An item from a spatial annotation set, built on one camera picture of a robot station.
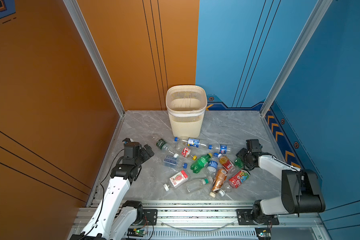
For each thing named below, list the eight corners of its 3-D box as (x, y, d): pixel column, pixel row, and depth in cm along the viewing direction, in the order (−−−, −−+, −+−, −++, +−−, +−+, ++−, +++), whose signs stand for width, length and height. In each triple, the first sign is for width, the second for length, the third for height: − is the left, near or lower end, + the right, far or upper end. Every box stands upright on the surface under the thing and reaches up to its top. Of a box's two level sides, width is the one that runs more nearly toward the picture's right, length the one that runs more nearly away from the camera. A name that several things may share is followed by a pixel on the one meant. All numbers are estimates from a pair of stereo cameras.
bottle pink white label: (166, 193, 82) (165, 191, 79) (162, 183, 85) (161, 181, 82) (191, 179, 87) (191, 176, 84) (186, 170, 90) (186, 167, 87)
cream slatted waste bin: (168, 141, 105) (163, 112, 82) (170, 116, 121) (167, 85, 98) (203, 141, 105) (209, 112, 82) (201, 116, 121) (205, 85, 98)
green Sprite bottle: (195, 175, 87) (196, 172, 84) (189, 169, 90) (189, 166, 87) (213, 159, 94) (214, 156, 91) (207, 153, 96) (207, 150, 93)
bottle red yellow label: (231, 175, 86) (232, 172, 83) (215, 159, 93) (216, 156, 90) (236, 170, 88) (238, 167, 85) (220, 155, 95) (221, 152, 92)
